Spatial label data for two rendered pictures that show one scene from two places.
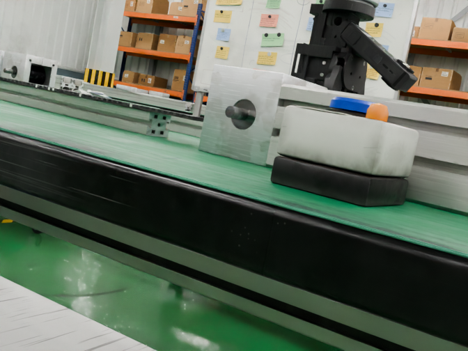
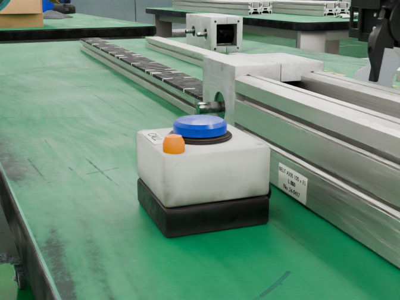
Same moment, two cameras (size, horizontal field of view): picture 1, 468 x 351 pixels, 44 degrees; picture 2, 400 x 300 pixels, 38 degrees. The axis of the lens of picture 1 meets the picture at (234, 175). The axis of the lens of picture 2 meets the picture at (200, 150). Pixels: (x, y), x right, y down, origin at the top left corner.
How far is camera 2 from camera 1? 0.36 m
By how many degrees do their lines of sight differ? 36
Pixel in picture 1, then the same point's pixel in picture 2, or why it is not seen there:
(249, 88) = (220, 80)
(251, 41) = not seen: outside the picture
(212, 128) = not seen: hidden behind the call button
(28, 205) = not seen: hidden behind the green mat
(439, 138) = (324, 143)
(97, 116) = (173, 99)
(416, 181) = (313, 190)
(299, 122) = (140, 149)
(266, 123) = (230, 116)
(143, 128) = (193, 111)
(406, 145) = (237, 167)
